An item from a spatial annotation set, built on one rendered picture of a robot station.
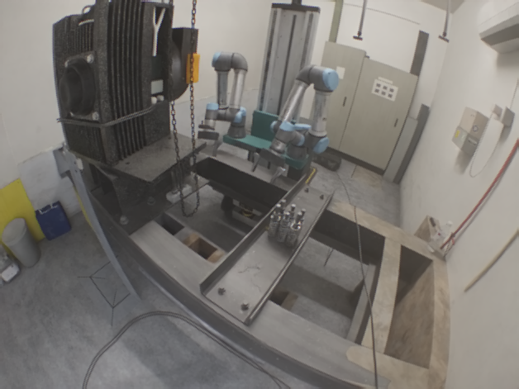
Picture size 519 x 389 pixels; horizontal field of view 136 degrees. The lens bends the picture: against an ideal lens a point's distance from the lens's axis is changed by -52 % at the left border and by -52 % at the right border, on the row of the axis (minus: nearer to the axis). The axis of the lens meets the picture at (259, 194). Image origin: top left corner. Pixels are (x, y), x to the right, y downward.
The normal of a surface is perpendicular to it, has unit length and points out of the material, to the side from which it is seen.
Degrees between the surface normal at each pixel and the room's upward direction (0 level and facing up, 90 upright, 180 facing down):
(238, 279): 0
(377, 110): 90
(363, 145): 90
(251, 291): 0
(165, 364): 0
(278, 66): 90
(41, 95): 90
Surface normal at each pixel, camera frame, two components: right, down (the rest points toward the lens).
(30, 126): 0.84, 0.40
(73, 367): 0.13, -0.80
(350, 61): -0.52, 0.45
